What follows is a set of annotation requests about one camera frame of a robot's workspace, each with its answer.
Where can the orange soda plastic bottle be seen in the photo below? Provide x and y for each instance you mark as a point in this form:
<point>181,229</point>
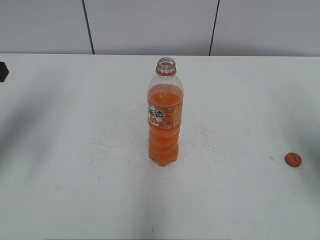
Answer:
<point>165,96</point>

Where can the orange bottle cap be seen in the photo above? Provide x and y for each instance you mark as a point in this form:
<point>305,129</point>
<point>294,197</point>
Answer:
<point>293,159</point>

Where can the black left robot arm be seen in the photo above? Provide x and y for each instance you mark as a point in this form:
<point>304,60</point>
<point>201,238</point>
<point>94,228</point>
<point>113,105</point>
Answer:
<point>4,72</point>

